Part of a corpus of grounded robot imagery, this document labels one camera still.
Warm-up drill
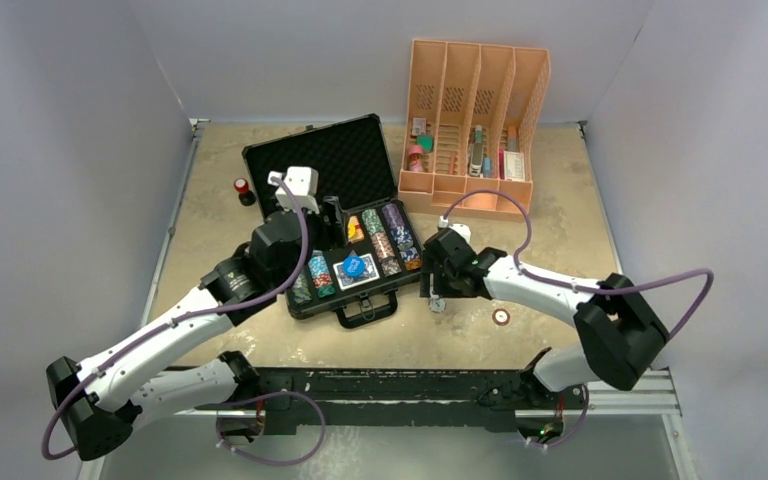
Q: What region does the red playing card deck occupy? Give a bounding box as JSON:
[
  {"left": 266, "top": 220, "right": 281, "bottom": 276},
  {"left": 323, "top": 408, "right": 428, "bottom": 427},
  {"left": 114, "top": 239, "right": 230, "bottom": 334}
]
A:
[{"left": 347, "top": 215, "right": 365, "bottom": 244}]

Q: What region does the blue round button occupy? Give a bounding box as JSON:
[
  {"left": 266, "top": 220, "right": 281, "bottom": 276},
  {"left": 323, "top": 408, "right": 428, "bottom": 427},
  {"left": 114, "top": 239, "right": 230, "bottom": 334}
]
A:
[{"left": 342, "top": 255, "right": 366, "bottom": 278}]

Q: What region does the blue playing card deck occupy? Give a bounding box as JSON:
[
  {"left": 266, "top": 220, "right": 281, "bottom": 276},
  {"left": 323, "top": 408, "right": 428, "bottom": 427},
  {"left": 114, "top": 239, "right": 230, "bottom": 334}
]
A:
[{"left": 333, "top": 254, "right": 380, "bottom": 291}]

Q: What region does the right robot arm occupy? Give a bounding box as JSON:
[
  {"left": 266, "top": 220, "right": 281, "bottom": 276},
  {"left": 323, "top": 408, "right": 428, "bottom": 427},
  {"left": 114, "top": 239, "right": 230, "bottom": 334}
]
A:
[{"left": 420, "top": 228, "right": 669, "bottom": 407}]

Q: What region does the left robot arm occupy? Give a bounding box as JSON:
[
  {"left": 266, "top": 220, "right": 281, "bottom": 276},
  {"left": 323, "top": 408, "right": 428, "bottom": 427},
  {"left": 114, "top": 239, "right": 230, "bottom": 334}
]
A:
[{"left": 40, "top": 191, "right": 320, "bottom": 461}]

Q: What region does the navy orange chip row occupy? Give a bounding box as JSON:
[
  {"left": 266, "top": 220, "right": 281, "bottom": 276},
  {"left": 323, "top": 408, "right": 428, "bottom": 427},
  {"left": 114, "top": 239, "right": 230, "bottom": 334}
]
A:
[{"left": 399, "top": 246, "right": 422, "bottom": 271}]

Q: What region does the green white chip row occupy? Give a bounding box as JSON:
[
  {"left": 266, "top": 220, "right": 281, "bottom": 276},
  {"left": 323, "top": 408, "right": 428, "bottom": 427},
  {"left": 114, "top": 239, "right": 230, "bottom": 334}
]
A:
[{"left": 361, "top": 208, "right": 385, "bottom": 237}]

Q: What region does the pink brown chip row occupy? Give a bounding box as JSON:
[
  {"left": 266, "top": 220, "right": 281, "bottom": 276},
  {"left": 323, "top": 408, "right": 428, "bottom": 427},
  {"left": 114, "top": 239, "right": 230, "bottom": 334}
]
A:
[{"left": 371, "top": 231, "right": 402, "bottom": 276}]

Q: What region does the purple chip row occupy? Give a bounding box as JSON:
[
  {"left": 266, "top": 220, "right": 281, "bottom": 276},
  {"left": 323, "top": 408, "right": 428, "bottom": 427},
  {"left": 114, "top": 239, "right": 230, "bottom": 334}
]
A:
[{"left": 382, "top": 203, "right": 413, "bottom": 251}]

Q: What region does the black poker case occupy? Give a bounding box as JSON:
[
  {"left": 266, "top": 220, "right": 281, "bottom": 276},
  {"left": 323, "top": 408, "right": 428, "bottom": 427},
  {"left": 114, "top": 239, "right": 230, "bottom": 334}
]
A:
[{"left": 242, "top": 114, "right": 422, "bottom": 329}]

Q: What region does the red black small bottle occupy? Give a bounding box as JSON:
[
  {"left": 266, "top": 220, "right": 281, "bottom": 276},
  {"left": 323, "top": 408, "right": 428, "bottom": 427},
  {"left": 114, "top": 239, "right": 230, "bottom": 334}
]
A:
[{"left": 233, "top": 178, "right": 257, "bottom": 207}]

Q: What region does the blue red green chip row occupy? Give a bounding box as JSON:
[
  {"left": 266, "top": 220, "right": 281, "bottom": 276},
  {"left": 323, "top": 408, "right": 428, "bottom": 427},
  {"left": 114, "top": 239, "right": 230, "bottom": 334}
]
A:
[{"left": 308, "top": 252, "right": 336, "bottom": 298}]

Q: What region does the red white poker chip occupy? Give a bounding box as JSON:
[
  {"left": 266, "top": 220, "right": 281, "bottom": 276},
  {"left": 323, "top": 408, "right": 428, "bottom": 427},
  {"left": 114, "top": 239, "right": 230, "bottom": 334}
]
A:
[{"left": 492, "top": 308, "right": 511, "bottom": 326}]

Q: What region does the pink tape roll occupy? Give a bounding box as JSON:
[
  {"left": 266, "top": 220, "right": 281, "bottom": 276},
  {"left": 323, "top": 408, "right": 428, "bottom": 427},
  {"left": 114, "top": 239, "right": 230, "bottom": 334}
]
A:
[{"left": 407, "top": 145, "right": 426, "bottom": 173}]

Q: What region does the white red box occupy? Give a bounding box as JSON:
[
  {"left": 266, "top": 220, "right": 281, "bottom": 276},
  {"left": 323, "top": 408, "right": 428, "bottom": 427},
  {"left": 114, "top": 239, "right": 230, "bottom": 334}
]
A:
[{"left": 499, "top": 150, "right": 528, "bottom": 182}]

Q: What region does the orange desk organizer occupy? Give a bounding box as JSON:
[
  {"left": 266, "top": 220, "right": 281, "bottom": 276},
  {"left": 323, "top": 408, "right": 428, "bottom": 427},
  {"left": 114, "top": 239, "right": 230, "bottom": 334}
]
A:
[{"left": 397, "top": 39, "right": 551, "bottom": 222}]

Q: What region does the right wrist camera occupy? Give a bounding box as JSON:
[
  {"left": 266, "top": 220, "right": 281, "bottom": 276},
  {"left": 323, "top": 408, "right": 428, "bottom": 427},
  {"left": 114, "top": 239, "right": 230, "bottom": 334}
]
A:
[{"left": 437, "top": 219, "right": 472, "bottom": 244}]

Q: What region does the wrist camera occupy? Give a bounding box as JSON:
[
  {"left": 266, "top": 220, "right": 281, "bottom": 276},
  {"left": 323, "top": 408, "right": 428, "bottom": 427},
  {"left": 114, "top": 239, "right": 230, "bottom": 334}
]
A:
[
  {"left": 437, "top": 219, "right": 472, "bottom": 244},
  {"left": 267, "top": 166, "right": 320, "bottom": 214}
]

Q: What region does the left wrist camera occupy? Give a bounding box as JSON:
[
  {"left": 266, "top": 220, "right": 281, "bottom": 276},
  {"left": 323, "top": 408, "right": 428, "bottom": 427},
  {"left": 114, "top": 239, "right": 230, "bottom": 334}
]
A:
[{"left": 267, "top": 166, "right": 320, "bottom": 214}]

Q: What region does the black aluminium base frame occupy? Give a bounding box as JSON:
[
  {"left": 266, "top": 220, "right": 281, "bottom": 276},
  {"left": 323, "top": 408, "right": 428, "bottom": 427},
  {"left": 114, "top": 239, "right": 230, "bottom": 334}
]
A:
[{"left": 95, "top": 354, "right": 680, "bottom": 439}]

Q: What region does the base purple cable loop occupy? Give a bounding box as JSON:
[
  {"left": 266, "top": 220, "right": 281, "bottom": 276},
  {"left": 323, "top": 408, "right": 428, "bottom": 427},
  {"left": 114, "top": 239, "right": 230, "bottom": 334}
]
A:
[{"left": 214, "top": 384, "right": 331, "bottom": 466}]

